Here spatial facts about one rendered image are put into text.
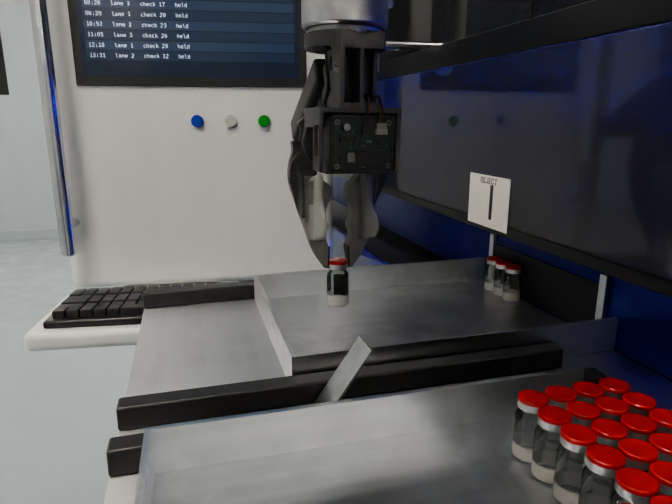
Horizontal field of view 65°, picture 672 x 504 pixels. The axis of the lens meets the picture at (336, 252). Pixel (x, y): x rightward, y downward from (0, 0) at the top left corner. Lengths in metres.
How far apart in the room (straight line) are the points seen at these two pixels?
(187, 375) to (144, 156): 0.59
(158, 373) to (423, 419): 0.25
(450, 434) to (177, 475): 0.20
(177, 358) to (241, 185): 0.53
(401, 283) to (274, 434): 0.41
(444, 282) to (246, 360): 0.35
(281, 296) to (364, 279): 0.12
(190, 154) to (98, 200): 0.19
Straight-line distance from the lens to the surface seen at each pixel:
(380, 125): 0.45
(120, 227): 1.07
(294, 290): 0.72
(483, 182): 0.65
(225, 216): 1.04
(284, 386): 0.45
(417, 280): 0.77
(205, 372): 0.53
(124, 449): 0.40
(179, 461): 0.40
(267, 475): 0.39
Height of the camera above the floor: 1.11
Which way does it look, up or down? 14 degrees down
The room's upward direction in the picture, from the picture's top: straight up
